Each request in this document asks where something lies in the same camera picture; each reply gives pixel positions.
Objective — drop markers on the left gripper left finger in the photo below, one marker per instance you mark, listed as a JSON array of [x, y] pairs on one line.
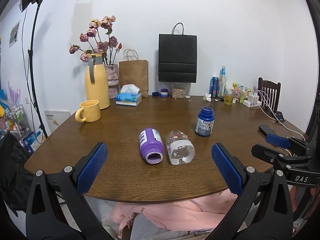
[[56, 207]]

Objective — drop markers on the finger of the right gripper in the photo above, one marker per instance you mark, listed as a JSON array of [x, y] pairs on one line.
[[286, 142], [274, 157]]

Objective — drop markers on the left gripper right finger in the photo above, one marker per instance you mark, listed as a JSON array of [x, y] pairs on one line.
[[262, 209]]

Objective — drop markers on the clear plastic cup with stickers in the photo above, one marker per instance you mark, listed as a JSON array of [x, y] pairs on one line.
[[179, 148]]

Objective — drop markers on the black phone on table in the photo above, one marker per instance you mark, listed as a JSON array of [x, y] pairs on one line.
[[266, 130]]

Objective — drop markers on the dark wooden chair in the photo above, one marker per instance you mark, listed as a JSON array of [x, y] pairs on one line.
[[269, 94]]

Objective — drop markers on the white power strip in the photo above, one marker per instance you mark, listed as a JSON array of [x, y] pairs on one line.
[[252, 100]]

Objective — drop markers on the pink cloth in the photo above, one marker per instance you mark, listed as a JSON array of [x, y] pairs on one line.
[[186, 215]]

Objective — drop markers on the glass of yellow drink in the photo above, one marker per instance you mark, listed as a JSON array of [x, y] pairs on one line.
[[229, 96]]

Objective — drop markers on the blue pill bottle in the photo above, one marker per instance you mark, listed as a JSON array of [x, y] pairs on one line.
[[205, 122]]

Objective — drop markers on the clear glass bottle blue cap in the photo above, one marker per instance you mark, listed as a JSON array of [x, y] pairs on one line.
[[222, 83]]

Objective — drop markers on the crumpled white tissue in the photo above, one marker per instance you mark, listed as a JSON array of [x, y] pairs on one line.
[[207, 97]]

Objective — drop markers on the metal storage rack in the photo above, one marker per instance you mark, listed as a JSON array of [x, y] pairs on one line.
[[18, 125]]

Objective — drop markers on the yellow mug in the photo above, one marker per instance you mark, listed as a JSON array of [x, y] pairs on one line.
[[89, 111]]

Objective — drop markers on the purple bottle lying down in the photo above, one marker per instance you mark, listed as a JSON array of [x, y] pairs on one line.
[[151, 146]]

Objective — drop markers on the clear jar of grains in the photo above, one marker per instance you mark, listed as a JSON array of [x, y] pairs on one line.
[[178, 90]]

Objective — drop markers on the yellow thermos jug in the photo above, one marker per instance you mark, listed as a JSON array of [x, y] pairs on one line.
[[96, 81]]

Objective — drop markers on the purple white small jar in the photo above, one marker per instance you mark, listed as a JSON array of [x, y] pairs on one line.
[[164, 92]]

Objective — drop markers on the blue tissue box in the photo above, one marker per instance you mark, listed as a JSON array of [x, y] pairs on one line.
[[129, 96]]

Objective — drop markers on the black paper bag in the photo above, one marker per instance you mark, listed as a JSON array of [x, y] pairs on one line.
[[177, 57]]

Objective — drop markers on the pink ceramic vase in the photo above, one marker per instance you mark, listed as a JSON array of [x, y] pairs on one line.
[[113, 80]]

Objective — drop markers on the brown paper bag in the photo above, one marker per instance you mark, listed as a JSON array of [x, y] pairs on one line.
[[134, 71]]

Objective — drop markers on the white board leaning on wall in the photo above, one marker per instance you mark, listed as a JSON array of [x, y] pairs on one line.
[[56, 118]]

